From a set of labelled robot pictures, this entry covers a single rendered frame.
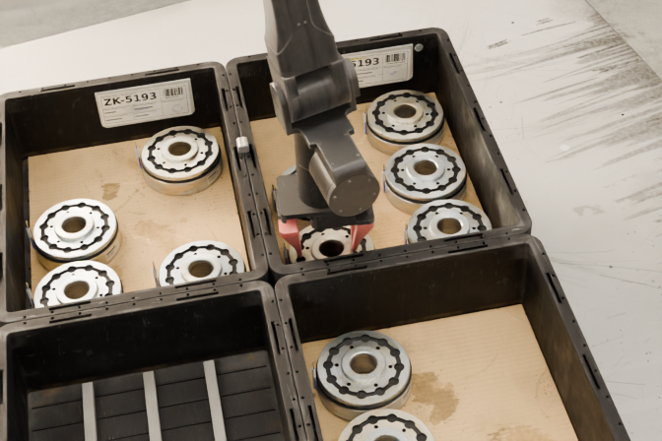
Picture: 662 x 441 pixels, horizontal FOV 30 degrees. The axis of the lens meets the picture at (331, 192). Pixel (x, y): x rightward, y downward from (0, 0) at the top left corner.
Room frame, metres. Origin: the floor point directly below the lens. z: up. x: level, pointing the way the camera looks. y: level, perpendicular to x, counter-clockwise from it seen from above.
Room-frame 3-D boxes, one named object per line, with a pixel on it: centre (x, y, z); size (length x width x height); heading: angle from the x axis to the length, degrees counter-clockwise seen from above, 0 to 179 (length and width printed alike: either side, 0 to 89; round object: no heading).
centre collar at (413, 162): (1.14, -0.12, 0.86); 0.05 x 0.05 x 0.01
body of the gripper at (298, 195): (1.01, 0.01, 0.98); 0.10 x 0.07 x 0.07; 94
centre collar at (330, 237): (1.01, 0.00, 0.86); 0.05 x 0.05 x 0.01
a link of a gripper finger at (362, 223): (1.01, -0.01, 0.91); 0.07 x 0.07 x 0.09; 4
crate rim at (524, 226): (1.13, -0.05, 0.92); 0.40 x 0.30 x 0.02; 9
